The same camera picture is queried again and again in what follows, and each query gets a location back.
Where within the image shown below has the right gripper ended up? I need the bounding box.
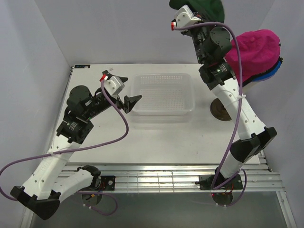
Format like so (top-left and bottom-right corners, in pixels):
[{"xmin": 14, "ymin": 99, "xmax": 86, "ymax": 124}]
[{"xmin": 180, "ymin": 6, "xmax": 218, "ymax": 65}]

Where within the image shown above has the dark green baseball cap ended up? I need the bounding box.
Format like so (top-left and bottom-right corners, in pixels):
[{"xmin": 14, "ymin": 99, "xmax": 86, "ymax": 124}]
[{"xmin": 169, "ymin": 0, "xmax": 225, "ymax": 23}]

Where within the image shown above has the magenta baseball cap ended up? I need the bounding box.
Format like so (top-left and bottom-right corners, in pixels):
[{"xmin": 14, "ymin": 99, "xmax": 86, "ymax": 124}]
[{"xmin": 236, "ymin": 29, "xmax": 280, "ymax": 81}]

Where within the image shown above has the black baseball cap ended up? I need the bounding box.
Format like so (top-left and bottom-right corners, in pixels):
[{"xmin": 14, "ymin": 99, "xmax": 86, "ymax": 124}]
[{"xmin": 242, "ymin": 43, "xmax": 283, "ymax": 86}]

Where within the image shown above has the blue baseball cap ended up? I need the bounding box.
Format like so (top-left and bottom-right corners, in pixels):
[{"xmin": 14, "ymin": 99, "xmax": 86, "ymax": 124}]
[{"xmin": 253, "ymin": 57, "xmax": 283, "ymax": 82}]

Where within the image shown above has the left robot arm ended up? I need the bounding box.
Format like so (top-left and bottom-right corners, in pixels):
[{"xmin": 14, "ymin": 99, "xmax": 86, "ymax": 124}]
[{"xmin": 10, "ymin": 71, "xmax": 142, "ymax": 220}]

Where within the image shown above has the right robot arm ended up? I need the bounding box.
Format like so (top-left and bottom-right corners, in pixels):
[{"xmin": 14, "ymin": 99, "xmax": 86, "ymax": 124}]
[{"xmin": 179, "ymin": 22, "xmax": 277, "ymax": 190}]

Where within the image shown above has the clear plastic bin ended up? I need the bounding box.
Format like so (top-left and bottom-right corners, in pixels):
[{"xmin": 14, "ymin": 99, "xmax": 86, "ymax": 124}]
[{"xmin": 130, "ymin": 73, "xmax": 195, "ymax": 116}]

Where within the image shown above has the brown round stand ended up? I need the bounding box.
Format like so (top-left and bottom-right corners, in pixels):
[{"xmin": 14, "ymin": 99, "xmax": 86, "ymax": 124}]
[{"xmin": 210, "ymin": 98, "xmax": 231, "ymax": 121}]

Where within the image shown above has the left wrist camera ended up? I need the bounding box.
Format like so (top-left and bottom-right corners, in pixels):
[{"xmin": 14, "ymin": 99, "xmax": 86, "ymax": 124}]
[{"xmin": 100, "ymin": 78, "xmax": 125, "ymax": 99}]

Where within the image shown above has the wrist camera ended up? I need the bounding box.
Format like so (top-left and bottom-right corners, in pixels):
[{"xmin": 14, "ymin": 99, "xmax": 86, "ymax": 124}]
[
  {"xmin": 171, "ymin": 5, "xmax": 201, "ymax": 31},
  {"xmin": 100, "ymin": 78, "xmax": 125, "ymax": 99}
]

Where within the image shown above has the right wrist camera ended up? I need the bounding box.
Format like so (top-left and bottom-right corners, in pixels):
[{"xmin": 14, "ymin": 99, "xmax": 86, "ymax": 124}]
[{"xmin": 171, "ymin": 5, "xmax": 201, "ymax": 31}]

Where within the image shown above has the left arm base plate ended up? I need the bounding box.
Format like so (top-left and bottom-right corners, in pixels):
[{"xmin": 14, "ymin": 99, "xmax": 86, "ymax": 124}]
[{"xmin": 76, "ymin": 175, "xmax": 116, "ymax": 191}]

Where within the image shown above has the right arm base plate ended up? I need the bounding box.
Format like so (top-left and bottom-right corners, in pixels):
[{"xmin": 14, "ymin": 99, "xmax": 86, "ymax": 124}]
[{"xmin": 194, "ymin": 174, "xmax": 244, "ymax": 191}]

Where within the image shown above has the aluminium rail frame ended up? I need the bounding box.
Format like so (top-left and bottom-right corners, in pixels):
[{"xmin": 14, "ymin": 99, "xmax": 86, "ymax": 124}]
[{"xmin": 20, "ymin": 64, "xmax": 297, "ymax": 228}]

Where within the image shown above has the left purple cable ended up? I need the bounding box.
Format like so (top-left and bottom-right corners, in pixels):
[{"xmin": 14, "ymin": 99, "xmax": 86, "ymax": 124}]
[{"xmin": 0, "ymin": 80, "xmax": 130, "ymax": 216}]

